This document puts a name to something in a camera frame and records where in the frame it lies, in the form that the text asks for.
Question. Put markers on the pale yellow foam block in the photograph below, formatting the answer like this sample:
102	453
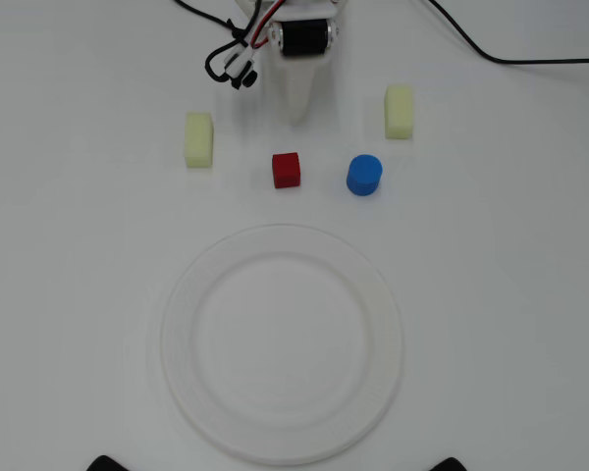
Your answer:
198	140
399	112

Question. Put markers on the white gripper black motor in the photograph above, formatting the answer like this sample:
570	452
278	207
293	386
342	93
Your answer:
303	37

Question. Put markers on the blue cylinder block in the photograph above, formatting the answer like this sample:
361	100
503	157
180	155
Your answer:
364	174

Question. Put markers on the red cube block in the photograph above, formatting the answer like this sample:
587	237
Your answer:
286	170

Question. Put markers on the black stand foot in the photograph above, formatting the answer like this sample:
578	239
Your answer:
105	463
451	465

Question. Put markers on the white round plate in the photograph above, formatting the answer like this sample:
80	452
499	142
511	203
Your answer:
282	343

